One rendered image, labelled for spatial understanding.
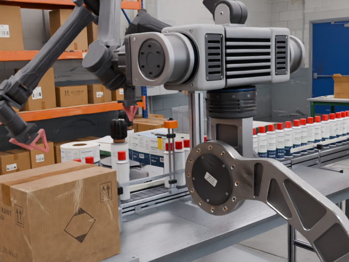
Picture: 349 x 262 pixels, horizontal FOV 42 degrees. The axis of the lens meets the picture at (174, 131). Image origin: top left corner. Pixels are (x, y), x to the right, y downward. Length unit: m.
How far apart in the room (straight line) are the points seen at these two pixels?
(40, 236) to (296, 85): 9.26
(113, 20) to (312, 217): 0.75
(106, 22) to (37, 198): 0.52
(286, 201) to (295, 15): 9.31
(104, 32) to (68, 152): 1.18
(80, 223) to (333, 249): 0.70
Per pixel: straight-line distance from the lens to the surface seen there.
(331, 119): 3.00
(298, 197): 1.09
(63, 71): 6.78
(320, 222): 1.07
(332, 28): 9.86
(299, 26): 10.26
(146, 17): 1.65
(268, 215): 1.87
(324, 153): 2.88
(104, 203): 1.42
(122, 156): 1.88
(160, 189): 2.06
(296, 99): 10.31
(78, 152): 2.36
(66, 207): 1.34
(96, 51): 1.19
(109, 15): 1.35
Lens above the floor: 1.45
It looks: 9 degrees down
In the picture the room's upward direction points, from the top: 2 degrees counter-clockwise
